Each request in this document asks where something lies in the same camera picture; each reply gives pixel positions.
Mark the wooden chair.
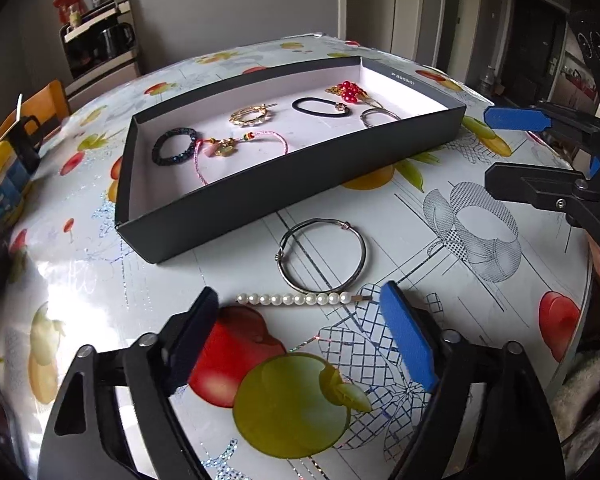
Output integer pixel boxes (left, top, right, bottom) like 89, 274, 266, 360
0, 79, 70, 137

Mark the black shallow box tray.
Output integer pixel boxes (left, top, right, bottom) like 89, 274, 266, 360
114, 58, 466, 263

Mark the yellow capped bottle front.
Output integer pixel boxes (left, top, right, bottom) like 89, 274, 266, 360
0, 141, 31, 229

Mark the black mug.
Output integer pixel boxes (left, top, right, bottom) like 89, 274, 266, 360
4, 116, 41, 174

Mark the red snack bag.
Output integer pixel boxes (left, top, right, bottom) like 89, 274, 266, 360
53, 0, 87, 28

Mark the black coffee machine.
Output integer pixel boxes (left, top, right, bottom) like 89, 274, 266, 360
59, 0, 138, 79

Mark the dark blue beaded bracelet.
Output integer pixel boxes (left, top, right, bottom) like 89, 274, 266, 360
150, 127, 200, 167

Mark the gold rhinestone hair clip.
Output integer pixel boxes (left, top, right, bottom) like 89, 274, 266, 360
228, 103, 275, 128

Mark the pearl hair pin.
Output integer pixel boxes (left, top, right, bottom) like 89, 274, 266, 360
235, 292, 373, 307

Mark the grey cabinet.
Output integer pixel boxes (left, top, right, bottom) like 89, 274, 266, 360
65, 48, 140, 113

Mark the thin grey bangle bracelet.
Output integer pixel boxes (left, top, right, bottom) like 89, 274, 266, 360
360, 106, 402, 129

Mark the fruit print tablecloth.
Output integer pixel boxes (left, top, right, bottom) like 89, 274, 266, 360
0, 35, 592, 479

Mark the large silver bangle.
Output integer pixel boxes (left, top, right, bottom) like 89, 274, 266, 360
274, 218, 368, 292

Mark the red bead gold chain necklace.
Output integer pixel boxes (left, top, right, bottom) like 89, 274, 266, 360
324, 79, 384, 110

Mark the black hair tie with charm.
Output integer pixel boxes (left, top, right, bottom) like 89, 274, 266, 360
291, 96, 352, 118

